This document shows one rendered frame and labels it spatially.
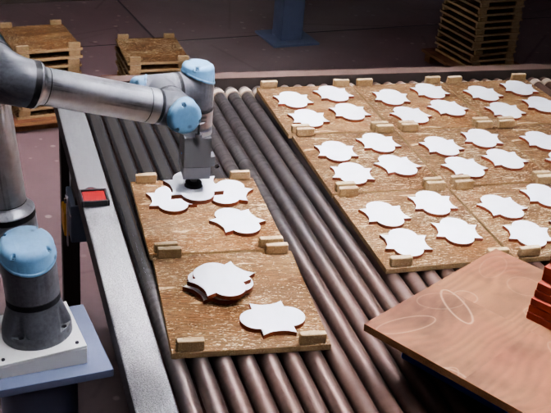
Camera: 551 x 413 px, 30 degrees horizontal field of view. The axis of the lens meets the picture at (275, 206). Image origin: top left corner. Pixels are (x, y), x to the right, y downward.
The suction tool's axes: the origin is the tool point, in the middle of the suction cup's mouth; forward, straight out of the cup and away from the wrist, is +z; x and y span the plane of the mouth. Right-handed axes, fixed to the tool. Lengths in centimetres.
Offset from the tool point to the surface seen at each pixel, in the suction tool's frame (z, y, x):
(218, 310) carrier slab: 18.3, -24.8, -3.0
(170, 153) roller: 20, 65, -3
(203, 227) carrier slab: 18.3, 14.1, -5.5
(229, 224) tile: 17.1, 12.9, -11.9
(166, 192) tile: 17.1, 32.6, 2.2
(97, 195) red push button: 19.0, 35.5, 20.6
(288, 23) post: 98, 439, -131
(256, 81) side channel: 18, 120, -40
